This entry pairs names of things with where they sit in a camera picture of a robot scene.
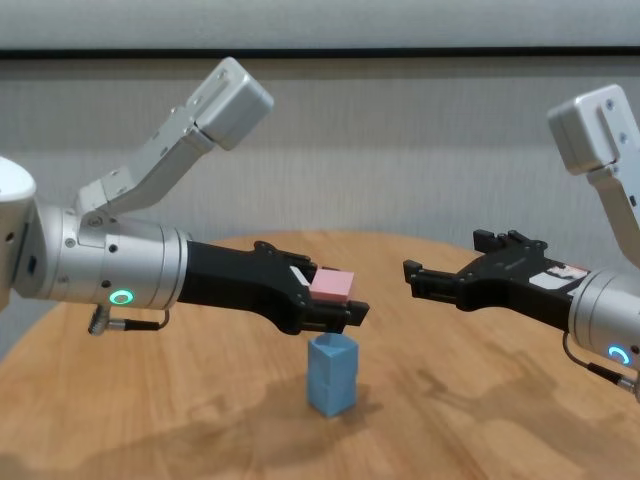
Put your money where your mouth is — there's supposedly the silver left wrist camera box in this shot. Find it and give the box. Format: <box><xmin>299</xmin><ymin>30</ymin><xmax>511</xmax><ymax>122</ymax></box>
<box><xmin>74</xmin><ymin>56</ymin><xmax>275</xmax><ymax>217</ymax></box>

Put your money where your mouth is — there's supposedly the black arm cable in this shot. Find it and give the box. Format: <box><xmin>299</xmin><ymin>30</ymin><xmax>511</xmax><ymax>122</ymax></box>
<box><xmin>88</xmin><ymin>305</ymin><xmax>171</xmax><ymax>337</ymax></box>
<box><xmin>562</xmin><ymin>329</ymin><xmax>640</xmax><ymax>401</ymax></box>

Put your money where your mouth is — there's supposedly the blue building block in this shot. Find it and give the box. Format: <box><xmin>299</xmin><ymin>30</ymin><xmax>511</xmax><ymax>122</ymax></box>
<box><xmin>305</xmin><ymin>372</ymin><xmax>359</xmax><ymax>418</ymax></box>
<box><xmin>307</xmin><ymin>333</ymin><xmax>361</xmax><ymax>392</ymax></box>

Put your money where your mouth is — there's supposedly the pink building block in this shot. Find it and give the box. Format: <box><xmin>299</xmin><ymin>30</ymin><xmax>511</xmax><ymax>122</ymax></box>
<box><xmin>308</xmin><ymin>268</ymin><xmax>355</xmax><ymax>304</ymax></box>

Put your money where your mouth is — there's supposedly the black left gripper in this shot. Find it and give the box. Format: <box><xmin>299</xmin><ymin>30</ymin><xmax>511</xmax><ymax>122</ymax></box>
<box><xmin>177</xmin><ymin>239</ymin><xmax>371</xmax><ymax>336</ymax></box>

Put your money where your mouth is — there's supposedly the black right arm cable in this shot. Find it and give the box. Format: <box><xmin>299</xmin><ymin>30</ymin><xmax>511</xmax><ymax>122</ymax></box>
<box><xmin>562</xmin><ymin>329</ymin><xmax>640</xmax><ymax>401</ymax></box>

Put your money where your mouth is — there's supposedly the black horizontal wall rail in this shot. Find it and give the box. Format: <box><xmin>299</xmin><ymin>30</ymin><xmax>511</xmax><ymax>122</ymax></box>
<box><xmin>0</xmin><ymin>47</ymin><xmax>640</xmax><ymax>62</ymax></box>

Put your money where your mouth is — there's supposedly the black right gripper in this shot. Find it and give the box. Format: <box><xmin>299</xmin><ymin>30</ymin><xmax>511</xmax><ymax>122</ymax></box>
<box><xmin>402</xmin><ymin>228</ymin><xmax>594</xmax><ymax>334</ymax></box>

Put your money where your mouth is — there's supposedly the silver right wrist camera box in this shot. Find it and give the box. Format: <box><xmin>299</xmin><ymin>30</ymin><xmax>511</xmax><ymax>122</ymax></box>
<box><xmin>547</xmin><ymin>84</ymin><xmax>640</xmax><ymax>274</ymax></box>

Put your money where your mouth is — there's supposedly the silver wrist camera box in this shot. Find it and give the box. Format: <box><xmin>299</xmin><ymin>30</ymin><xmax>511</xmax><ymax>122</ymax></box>
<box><xmin>547</xmin><ymin>84</ymin><xmax>640</xmax><ymax>274</ymax></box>
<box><xmin>74</xmin><ymin>56</ymin><xmax>275</xmax><ymax>217</ymax></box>

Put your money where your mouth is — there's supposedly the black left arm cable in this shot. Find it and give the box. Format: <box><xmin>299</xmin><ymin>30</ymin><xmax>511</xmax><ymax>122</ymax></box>
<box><xmin>88</xmin><ymin>305</ymin><xmax>171</xmax><ymax>337</ymax></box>

